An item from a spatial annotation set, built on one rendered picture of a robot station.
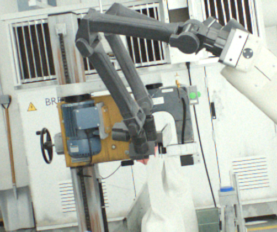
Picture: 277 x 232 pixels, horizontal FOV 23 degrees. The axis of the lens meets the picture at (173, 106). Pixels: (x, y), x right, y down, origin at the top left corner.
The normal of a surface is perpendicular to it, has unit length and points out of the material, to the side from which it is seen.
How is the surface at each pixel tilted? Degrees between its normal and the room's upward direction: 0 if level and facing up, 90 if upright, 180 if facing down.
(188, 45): 121
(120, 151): 90
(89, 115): 90
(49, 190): 90
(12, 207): 76
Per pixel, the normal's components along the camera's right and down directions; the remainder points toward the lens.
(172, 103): -0.06, 0.06
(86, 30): -0.27, 0.60
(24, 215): -0.09, -0.18
